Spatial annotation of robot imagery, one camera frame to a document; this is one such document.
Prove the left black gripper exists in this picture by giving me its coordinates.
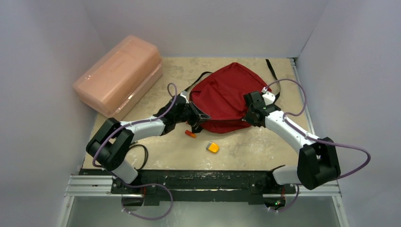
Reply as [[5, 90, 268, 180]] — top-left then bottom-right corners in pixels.
[[174, 100, 210, 127]]

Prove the red backpack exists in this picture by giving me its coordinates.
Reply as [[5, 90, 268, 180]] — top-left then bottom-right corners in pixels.
[[186, 62, 268, 134]]

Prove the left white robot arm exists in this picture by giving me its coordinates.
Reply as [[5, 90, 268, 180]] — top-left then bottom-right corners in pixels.
[[86, 94, 211, 193]]

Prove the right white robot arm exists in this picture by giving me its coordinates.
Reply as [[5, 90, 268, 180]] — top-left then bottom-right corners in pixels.
[[244, 91, 341, 192]]

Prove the red orange marker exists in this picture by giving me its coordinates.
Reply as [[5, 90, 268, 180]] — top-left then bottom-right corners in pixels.
[[185, 130, 197, 138]]

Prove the yellow grey eraser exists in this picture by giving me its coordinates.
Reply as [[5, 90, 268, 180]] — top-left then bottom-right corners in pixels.
[[206, 141, 219, 154]]

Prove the pink translucent storage box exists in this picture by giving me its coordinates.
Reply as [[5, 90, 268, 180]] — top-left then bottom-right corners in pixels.
[[73, 35, 163, 120]]

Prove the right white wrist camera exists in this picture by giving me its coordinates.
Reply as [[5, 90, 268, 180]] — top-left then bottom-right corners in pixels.
[[261, 87, 276, 105]]

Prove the black coiled cable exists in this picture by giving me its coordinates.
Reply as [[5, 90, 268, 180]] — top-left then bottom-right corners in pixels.
[[130, 144, 149, 171]]

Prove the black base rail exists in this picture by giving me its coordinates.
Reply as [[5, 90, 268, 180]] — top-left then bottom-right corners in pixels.
[[78, 169, 298, 208]]

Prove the aluminium frame rail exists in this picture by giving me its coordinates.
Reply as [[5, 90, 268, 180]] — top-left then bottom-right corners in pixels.
[[60, 57, 349, 227]]

